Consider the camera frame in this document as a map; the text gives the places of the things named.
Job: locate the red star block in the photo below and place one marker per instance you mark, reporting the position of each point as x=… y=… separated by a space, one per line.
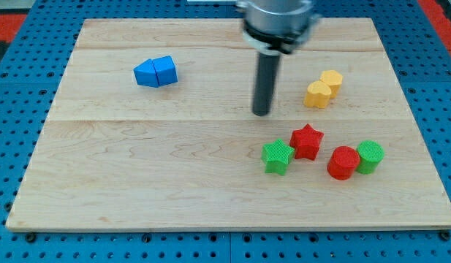
x=306 y=142

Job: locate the green cylinder block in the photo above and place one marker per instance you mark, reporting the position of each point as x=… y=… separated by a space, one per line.
x=371 y=154

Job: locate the blue cube block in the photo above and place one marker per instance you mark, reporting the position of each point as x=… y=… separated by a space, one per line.
x=165 y=70

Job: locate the yellow heart block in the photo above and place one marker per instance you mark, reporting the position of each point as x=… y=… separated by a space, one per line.
x=318 y=95

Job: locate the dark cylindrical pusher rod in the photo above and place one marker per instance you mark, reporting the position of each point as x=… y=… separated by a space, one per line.
x=265 y=80

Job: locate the red cylinder block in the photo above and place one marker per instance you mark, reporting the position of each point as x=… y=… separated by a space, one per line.
x=343 y=163

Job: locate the green star block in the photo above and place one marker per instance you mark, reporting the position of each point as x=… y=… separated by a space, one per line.
x=277 y=156

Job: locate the light wooden board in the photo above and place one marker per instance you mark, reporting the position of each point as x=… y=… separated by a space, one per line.
x=115 y=156

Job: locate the blue triangle block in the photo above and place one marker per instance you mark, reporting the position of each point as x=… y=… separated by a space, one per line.
x=145 y=74

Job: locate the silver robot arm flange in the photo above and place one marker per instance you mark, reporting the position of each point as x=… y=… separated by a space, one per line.
x=275 y=27

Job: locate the yellow hexagon block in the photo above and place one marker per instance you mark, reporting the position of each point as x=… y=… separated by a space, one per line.
x=333 y=79

